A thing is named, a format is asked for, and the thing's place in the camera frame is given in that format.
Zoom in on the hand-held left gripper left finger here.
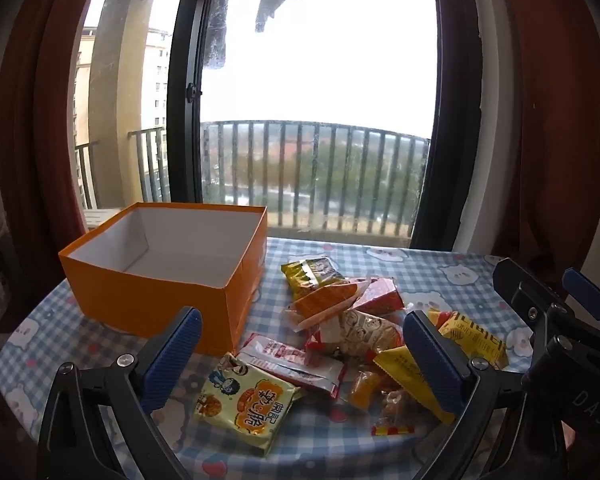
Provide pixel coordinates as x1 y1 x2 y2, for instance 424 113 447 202
36 306 204 480

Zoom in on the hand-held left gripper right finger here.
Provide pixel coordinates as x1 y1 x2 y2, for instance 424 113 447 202
403 310 571 480

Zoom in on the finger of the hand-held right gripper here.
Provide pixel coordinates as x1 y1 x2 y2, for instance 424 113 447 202
492 258 577 346
561 267 600 331

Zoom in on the plain yellow snack packet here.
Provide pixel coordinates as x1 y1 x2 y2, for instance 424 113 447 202
372 345 456 426

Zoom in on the yellow packet with black lettering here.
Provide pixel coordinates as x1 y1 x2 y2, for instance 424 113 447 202
426 310 510 371

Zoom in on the orange cardboard box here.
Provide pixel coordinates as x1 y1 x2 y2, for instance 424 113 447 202
58 202 269 356

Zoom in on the small clear candy packet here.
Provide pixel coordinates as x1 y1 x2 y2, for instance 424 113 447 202
370 387 416 437

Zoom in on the red gold peanut packet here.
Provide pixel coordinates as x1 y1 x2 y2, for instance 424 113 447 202
305 309 406 363

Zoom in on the small orange snack packet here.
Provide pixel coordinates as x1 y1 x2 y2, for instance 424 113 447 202
347 367 388 411

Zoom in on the yellow green cartoon noodle packet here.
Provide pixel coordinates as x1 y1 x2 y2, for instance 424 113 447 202
193 352 303 458

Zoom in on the white and red snack packet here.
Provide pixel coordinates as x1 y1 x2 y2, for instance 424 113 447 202
235 332 348 400

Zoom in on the orange and white snack packet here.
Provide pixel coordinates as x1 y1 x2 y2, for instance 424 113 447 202
286 280 371 333

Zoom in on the olive yellow snack packet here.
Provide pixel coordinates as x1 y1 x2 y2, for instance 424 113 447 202
281 257 348 306

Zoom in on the blue checked tablecloth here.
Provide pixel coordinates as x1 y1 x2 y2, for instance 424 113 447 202
0 236 600 480

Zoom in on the white air conditioner unit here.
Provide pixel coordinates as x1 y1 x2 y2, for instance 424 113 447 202
82 207 126 231

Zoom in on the grey balcony railing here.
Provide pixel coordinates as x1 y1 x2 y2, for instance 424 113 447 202
75 120 431 238

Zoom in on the beige apartment building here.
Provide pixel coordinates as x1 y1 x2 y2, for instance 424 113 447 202
77 27 173 211

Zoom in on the black window frame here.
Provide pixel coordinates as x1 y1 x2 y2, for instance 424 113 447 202
165 0 483 253

